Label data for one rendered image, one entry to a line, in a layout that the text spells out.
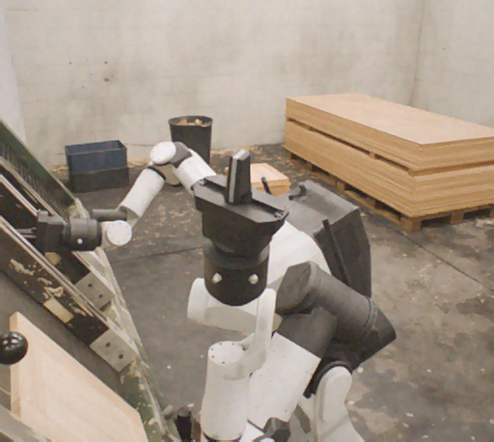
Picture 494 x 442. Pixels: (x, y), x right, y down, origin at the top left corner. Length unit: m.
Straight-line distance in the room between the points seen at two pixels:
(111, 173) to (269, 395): 4.71
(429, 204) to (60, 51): 4.28
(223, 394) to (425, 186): 3.79
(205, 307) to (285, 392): 0.24
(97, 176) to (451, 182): 3.44
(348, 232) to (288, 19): 6.00
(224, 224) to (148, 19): 5.79
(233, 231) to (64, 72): 5.71
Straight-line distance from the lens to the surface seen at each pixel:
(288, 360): 0.87
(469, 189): 4.80
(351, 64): 7.49
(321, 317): 0.88
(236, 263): 0.63
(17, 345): 0.63
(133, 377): 1.41
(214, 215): 0.61
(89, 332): 1.36
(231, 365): 0.76
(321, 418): 1.33
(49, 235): 1.36
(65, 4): 6.22
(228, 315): 0.71
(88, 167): 5.39
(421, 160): 4.32
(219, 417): 0.81
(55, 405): 0.98
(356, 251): 1.09
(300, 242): 1.00
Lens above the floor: 1.80
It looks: 20 degrees down
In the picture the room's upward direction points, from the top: straight up
